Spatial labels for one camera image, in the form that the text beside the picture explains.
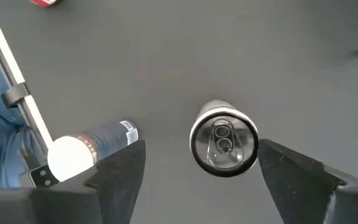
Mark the short red soda can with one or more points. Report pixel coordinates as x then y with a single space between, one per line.
43 2

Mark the Red Bull Sugarfree can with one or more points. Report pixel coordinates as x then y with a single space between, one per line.
110 140

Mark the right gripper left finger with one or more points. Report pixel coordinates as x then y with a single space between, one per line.
57 205

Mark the black corner bracket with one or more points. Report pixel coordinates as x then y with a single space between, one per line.
43 175

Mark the white Celsius can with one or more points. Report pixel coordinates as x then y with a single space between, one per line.
224 140

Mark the black edge clip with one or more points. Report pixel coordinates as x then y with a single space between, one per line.
14 95

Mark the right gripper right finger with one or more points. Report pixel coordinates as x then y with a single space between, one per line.
306 199

